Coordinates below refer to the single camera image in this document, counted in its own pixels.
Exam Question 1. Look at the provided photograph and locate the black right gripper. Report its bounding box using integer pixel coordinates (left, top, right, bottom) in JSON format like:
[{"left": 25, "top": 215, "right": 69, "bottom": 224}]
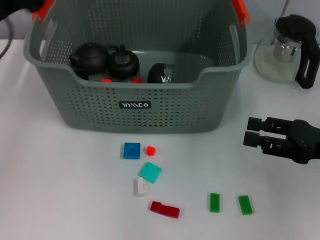
[{"left": 242, "top": 116, "right": 320, "bottom": 165}]

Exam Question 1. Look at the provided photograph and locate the gray perforated storage bin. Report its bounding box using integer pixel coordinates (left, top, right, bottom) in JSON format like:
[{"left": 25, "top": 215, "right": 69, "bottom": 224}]
[{"left": 22, "top": 0, "right": 252, "bottom": 135}]

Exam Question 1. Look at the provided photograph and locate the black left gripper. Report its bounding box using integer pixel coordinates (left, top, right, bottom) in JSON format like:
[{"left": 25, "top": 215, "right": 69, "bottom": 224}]
[{"left": 0, "top": 0, "right": 49, "bottom": 22}]

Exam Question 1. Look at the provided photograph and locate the black ceramic teapot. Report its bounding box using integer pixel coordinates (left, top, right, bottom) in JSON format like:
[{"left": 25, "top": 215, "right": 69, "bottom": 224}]
[{"left": 68, "top": 42, "right": 111, "bottom": 75}]

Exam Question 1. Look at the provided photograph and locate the glass pitcher with black lid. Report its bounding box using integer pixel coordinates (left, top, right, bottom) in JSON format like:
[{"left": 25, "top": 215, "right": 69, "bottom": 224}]
[{"left": 252, "top": 14, "right": 320, "bottom": 90}]

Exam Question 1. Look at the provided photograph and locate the teal square brick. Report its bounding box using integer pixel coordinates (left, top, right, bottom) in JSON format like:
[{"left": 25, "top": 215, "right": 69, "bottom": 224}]
[{"left": 138, "top": 161, "right": 163, "bottom": 185}]

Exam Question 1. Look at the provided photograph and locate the glass teacup with black holder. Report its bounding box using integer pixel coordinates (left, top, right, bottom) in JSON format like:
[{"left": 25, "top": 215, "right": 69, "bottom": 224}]
[
  {"left": 146, "top": 62, "right": 176, "bottom": 85},
  {"left": 106, "top": 44, "right": 141, "bottom": 84}
]

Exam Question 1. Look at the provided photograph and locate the orange bin handle clip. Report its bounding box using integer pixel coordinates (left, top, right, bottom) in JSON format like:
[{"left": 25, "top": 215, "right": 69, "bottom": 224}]
[
  {"left": 229, "top": 0, "right": 251, "bottom": 27},
  {"left": 31, "top": 0, "right": 55, "bottom": 24}
]

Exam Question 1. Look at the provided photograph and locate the white narrow brick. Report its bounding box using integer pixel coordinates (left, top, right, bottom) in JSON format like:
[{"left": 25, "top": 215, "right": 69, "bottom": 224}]
[{"left": 133, "top": 177, "right": 149, "bottom": 198}]

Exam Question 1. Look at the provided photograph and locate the dark red long brick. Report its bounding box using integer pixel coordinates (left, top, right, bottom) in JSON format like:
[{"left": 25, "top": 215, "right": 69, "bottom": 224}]
[{"left": 149, "top": 200, "right": 180, "bottom": 220}]

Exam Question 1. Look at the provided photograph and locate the green rectangular brick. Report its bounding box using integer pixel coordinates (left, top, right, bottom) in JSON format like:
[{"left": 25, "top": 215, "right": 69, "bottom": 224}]
[
  {"left": 237, "top": 194, "right": 254, "bottom": 216},
  {"left": 208, "top": 192, "right": 222, "bottom": 213}
]

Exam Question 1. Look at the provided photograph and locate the blue square brick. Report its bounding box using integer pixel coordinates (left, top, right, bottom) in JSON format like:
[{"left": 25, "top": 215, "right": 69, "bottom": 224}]
[{"left": 122, "top": 142, "right": 141, "bottom": 160}]

